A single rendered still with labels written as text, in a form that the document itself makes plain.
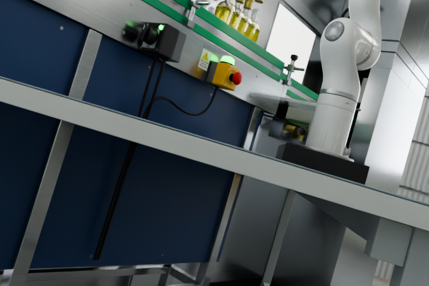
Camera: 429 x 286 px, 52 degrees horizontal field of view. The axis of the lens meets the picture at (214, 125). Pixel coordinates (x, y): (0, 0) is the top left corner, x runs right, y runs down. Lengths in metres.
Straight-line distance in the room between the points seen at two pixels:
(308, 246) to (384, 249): 1.87
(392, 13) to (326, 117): 1.38
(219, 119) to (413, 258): 0.93
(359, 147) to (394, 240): 1.81
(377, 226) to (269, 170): 0.18
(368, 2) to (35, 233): 1.16
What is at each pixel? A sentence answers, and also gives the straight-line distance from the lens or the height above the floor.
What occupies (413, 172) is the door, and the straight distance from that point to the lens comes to 4.66.
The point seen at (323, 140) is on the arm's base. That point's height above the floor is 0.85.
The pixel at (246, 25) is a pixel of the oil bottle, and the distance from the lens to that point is 1.73.
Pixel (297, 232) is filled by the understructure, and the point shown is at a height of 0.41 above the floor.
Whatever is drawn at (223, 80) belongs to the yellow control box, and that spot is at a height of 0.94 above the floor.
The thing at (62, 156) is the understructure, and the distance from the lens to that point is 1.12.
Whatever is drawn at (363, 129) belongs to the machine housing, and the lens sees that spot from 2.50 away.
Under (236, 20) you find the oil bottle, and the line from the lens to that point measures 1.67.
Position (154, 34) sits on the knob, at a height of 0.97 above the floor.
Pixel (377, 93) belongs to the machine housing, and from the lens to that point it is 2.53.
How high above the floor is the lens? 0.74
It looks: 3 degrees up
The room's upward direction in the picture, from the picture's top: 17 degrees clockwise
